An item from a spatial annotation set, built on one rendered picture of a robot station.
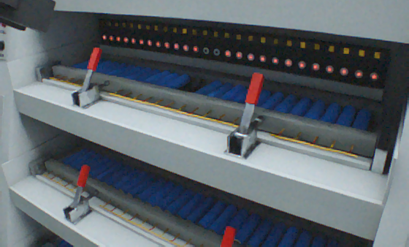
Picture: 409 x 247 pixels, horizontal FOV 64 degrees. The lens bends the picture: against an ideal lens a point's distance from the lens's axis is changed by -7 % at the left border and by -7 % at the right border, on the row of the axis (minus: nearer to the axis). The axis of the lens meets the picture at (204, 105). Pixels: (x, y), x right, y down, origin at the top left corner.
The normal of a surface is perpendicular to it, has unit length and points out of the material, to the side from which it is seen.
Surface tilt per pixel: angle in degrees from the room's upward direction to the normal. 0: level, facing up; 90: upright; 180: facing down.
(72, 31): 90
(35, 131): 90
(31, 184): 19
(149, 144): 109
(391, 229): 90
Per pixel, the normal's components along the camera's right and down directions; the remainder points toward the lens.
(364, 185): -0.03, -0.91
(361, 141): -0.54, 0.35
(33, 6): 0.84, 0.19
